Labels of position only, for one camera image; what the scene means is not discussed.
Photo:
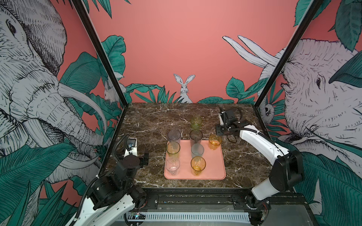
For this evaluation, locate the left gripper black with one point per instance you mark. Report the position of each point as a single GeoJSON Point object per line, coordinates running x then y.
{"type": "Point", "coordinates": [144, 160]}

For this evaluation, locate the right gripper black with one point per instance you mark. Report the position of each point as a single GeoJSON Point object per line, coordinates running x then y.
{"type": "Point", "coordinates": [218, 131]}

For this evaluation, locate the short yellow tumbler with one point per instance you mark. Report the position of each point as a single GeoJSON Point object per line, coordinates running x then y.
{"type": "Point", "coordinates": [214, 141]}

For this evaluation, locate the short green tumbler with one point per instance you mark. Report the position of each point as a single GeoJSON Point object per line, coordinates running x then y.
{"type": "Point", "coordinates": [196, 123]}

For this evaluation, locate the tall dark grey tumbler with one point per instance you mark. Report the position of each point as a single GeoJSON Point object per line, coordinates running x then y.
{"type": "Point", "coordinates": [195, 137]}

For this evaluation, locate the teal frosted tumbler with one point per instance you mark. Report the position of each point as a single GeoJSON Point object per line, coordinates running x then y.
{"type": "Point", "coordinates": [197, 150]}

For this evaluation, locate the pink plastic tray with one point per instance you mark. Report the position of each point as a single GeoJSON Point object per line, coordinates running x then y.
{"type": "Point", "coordinates": [215, 168]}

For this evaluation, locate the tall light green tumbler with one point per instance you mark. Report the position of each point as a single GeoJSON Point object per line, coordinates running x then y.
{"type": "Point", "coordinates": [173, 149]}

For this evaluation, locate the tall yellow tumbler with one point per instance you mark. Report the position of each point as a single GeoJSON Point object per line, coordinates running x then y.
{"type": "Point", "coordinates": [198, 164]}

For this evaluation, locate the tall blue-grey clear tumbler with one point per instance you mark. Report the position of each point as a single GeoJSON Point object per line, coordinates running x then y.
{"type": "Point", "coordinates": [174, 135]}

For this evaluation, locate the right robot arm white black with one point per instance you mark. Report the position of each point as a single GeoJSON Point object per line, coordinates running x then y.
{"type": "Point", "coordinates": [287, 166]}

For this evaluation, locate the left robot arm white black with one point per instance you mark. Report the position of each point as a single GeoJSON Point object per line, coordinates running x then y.
{"type": "Point", "coordinates": [113, 194]}

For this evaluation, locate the white perforated strip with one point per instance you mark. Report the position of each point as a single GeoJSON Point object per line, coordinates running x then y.
{"type": "Point", "coordinates": [236, 217]}

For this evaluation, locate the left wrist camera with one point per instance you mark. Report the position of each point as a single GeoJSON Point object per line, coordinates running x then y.
{"type": "Point", "coordinates": [131, 147]}

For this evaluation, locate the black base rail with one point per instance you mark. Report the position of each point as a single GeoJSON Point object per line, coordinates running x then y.
{"type": "Point", "coordinates": [238, 198]}

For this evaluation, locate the right black frame post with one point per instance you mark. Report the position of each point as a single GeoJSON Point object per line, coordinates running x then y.
{"type": "Point", "coordinates": [304, 23]}

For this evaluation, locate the black frame post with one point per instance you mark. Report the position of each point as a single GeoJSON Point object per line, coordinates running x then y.
{"type": "Point", "coordinates": [304, 23]}
{"type": "Point", "coordinates": [87, 23]}

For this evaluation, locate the left black frame post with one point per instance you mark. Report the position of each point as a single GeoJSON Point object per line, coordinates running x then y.
{"type": "Point", "coordinates": [87, 23]}

